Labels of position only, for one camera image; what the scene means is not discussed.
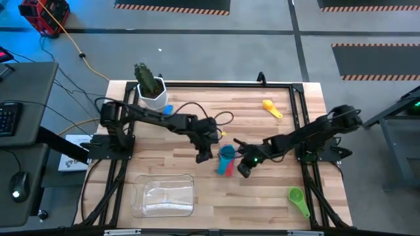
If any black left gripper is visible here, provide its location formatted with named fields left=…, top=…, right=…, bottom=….
left=188, top=116, right=220, bottom=165

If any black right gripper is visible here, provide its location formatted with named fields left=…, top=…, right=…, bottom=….
left=233, top=138, right=275, bottom=167

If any large blue measuring cup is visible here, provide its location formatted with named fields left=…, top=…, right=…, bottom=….
left=216, top=144, right=237, bottom=176

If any red plastic measuring cup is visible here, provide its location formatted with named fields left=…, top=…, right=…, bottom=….
left=220, top=146, right=236, bottom=178

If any yellow plastic measuring cup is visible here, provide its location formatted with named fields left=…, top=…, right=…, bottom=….
left=262, top=99, right=284, bottom=119

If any clear plastic basket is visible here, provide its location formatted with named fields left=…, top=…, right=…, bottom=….
left=131, top=173, right=196, bottom=219

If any green plastic measuring cup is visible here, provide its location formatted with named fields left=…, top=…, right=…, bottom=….
left=287, top=186, right=311, bottom=220

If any white printed booklet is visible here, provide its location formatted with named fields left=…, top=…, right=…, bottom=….
left=58, top=134, right=93, bottom=172

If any black desk support bar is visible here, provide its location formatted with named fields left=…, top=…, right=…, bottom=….
left=35, top=126, right=91, bottom=165

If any black mat with striped edge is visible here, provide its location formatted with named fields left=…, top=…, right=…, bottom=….
left=316, top=0, right=420, bottom=12
left=331, top=43, right=420, bottom=81
left=114, top=0, right=231, bottom=16

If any black computer mouse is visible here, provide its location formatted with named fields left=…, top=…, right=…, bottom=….
left=9, top=171, right=31, bottom=203

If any grey desk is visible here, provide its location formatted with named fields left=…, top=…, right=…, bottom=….
left=0, top=61, right=59, bottom=227

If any black keyboard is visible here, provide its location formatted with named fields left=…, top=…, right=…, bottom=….
left=0, top=102, right=24, bottom=138

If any red tool cart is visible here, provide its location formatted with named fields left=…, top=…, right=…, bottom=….
left=18, top=0, right=71, bottom=37

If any black device red light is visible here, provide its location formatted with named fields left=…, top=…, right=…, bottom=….
left=0, top=45, right=14, bottom=64

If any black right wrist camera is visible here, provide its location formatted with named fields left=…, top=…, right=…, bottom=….
left=237, top=163, right=253, bottom=179

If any black aluminium rig frame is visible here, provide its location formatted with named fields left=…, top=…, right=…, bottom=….
left=73, top=80, right=354, bottom=230

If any silver table bracket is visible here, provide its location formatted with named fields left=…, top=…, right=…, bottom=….
left=287, top=230, right=325, bottom=236
left=104, top=229, right=142, bottom=236

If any neighbouring black table frame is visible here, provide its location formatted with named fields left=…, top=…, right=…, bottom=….
left=362, top=85, right=420, bottom=191

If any yellow extension cable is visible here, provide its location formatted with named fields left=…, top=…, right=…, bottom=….
left=35, top=0, right=111, bottom=83

